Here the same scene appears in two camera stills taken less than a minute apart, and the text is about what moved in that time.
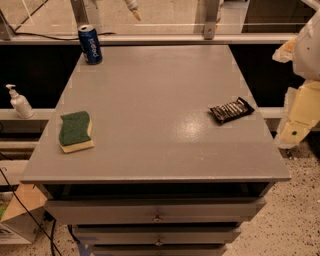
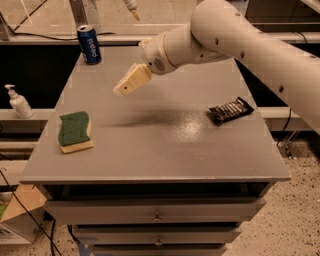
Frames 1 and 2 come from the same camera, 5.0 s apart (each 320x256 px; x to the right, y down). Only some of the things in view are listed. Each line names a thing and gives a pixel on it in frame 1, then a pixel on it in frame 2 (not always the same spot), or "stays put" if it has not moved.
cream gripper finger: [302, 104] → [154, 52]
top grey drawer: [154, 211] stays put
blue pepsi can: [90, 44] stays put
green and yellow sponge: [73, 132] stays put
